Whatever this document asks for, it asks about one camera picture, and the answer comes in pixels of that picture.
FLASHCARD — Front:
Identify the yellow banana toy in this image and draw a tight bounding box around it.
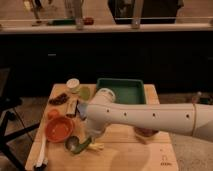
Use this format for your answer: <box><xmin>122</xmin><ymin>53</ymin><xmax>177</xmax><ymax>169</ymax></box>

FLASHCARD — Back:
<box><xmin>88</xmin><ymin>143</ymin><xmax>104</xmax><ymax>151</ymax></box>

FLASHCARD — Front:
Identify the light green cup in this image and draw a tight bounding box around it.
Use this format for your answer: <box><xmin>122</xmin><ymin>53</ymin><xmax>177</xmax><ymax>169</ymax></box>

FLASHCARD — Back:
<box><xmin>79</xmin><ymin>86</ymin><xmax>90</xmax><ymax>101</ymax></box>

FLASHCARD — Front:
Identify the dark purple bowl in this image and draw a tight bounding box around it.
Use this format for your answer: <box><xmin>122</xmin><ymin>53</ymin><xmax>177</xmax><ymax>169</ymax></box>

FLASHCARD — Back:
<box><xmin>134</xmin><ymin>127</ymin><xmax>157</xmax><ymax>137</ymax></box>

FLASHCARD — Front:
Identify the green plastic tray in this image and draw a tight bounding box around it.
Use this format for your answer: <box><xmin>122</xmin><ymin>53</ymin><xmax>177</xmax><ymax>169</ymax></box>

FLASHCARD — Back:
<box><xmin>96</xmin><ymin>78</ymin><xmax>146</xmax><ymax>104</ymax></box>

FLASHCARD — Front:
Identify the white round container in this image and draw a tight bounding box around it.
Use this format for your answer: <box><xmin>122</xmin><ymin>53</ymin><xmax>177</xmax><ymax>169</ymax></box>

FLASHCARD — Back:
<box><xmin>66</xmin><ymin>78</ymin><xmax>80</xmax><ymax>93</ymax></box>

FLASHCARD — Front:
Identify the small metal cup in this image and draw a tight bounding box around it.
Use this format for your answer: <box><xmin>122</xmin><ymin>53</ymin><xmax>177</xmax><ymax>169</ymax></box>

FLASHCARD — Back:
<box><xmin>65</xmin><ymin>136</ymin><xmax>79</xmax><ymax>154</ymax></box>

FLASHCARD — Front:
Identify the black chair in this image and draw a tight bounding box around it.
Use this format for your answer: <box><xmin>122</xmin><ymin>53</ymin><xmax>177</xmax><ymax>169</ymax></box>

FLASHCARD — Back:
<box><xmin>0</xmin><ymin>68</ymin><xmax>40</xmax><ymax>171</ymax></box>

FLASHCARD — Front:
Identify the brown wooden block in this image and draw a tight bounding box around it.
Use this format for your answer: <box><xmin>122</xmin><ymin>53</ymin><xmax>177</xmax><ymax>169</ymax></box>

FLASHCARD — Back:
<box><xmin>66</xmin><ymin>99</ymin><xmax>78</xmax><ymax>117</ymax></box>

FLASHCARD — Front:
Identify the orange bowl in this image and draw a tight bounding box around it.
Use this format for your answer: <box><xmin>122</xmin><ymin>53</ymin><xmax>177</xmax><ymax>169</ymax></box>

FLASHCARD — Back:
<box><xmin>45</xmin><ymin>116</ymin><xmax>75</xmax><ymax>143</ymax></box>

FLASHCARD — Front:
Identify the green pepper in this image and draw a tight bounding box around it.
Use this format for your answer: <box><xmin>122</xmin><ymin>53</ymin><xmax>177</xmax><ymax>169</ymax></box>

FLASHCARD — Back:
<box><xmin>72</xmin><ymin>137</ymin><xmax>91</xmax><ymax>154</ymax></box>

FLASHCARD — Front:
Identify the blue sponge block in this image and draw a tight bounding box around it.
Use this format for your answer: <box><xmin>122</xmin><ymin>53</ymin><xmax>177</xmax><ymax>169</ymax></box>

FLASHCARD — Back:
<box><xmin>77</xmin><ymin>103</ymin><xmax>87</xmax><ymax>120</ymax></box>

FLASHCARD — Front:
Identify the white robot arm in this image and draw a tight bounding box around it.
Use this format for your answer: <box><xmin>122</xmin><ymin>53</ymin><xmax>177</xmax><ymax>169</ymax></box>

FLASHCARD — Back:
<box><xmin>85</xmin><ymin>88</ymin><xmax>213</xmax><ymax>142</ymax></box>

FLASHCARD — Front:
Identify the small orange cup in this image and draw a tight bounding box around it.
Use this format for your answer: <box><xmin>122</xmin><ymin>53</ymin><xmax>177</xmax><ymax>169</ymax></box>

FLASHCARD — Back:
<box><xmin>47</xmin><ymin>109</ymin><xmax>60</xmax><ymax>119</ymax></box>

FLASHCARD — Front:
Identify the dark red grape bunch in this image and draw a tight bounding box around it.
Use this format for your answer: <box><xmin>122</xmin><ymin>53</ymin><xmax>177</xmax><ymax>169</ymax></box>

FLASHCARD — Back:
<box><xmin>49</xmin><ymin>93</ymin><xmax>69</xmax><ymax>106</ymax></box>

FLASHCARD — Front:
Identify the white plastic utensil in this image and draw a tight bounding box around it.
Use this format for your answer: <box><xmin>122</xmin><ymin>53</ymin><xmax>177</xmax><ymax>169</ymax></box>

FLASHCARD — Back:
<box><xmin>35</xmin><ymin>135</ymin><xmax>48</xmax><ymax>168</ymax></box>

